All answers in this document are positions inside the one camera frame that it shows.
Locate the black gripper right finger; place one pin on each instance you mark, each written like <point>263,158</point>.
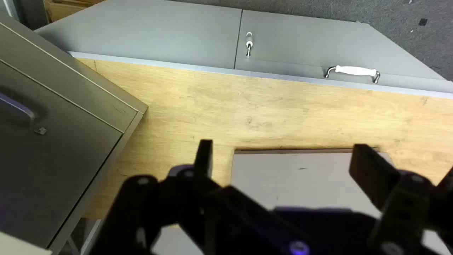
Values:
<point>405,203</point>

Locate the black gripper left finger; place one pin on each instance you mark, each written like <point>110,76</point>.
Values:
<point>141,208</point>

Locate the beige cabinet drawer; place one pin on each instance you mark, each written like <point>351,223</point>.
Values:
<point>56,179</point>

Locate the beige metal filing cabinet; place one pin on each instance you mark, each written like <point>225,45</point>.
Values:
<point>70,76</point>

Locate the grey cabinet door with lock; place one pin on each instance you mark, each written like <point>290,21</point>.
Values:
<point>155,33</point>

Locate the wide grey metal cabinet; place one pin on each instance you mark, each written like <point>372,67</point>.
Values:
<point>188,33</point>

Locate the silver cabinet door lock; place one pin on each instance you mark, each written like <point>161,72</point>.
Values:
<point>247,45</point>

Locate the grey rectangular floor plate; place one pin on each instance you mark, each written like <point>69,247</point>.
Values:
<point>301,179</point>

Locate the brown wooden board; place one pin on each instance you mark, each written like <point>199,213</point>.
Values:
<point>65,9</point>

